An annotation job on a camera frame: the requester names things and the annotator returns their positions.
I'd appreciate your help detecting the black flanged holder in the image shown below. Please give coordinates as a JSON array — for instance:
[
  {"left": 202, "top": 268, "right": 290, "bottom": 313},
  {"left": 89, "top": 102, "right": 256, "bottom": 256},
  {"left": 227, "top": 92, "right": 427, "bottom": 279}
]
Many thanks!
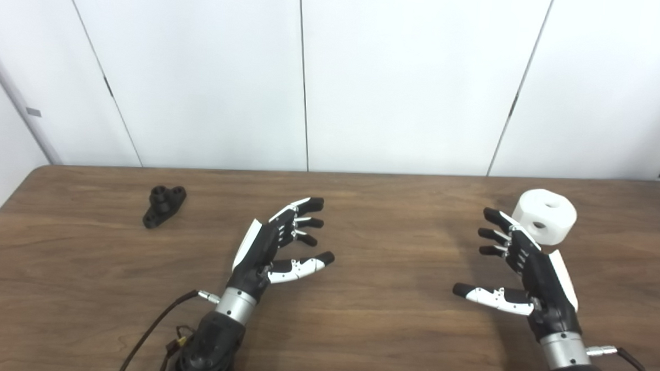
[{"left": 143, "top": 184, "right": 188, "bottom": 230}]

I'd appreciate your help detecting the round white plastic piece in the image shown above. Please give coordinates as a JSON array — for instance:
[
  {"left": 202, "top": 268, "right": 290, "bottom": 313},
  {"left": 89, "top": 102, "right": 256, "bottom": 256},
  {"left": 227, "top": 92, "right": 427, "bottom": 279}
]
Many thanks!
[{"left": 511, "top": 188, "right": 578, "bottom": 248}]

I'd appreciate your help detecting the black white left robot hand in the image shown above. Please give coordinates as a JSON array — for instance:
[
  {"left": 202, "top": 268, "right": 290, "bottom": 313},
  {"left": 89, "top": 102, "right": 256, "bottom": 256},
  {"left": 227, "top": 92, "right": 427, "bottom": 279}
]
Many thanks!
[{"left": 228, "top": 194, "right": 338, "bottom": 306}]

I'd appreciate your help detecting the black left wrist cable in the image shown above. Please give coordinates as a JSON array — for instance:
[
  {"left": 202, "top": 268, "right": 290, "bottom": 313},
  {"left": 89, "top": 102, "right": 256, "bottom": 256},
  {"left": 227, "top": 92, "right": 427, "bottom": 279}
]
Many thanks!
[{"left": 116, "top": 288, "right": 221, "bottom": 371}]

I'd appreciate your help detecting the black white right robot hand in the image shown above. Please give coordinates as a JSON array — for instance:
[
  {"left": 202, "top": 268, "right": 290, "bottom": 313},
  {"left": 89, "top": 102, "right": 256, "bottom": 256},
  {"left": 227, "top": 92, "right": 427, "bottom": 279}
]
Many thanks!
[{"left": 450, "top": 206, "right": 586, "bottom": 342}]

